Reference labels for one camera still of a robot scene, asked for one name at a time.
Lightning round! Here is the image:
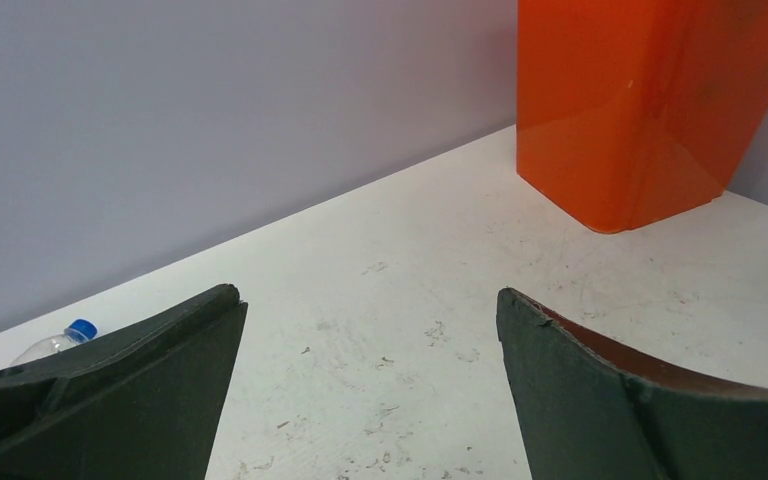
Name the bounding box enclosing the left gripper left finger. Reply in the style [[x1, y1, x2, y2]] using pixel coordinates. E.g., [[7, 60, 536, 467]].
[[0, 284, 247, 479]]

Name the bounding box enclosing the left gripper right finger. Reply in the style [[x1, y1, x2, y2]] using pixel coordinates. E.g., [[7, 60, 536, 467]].
[[496, 288, 768, 479]]

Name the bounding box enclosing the clear Pepsi bottle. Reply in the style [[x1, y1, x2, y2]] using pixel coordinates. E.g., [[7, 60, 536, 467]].
[[10, 319, 98, 367]]

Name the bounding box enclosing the orange plastic bin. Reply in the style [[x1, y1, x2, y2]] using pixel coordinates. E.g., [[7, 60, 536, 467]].
[[516, 0, 768, 234]]

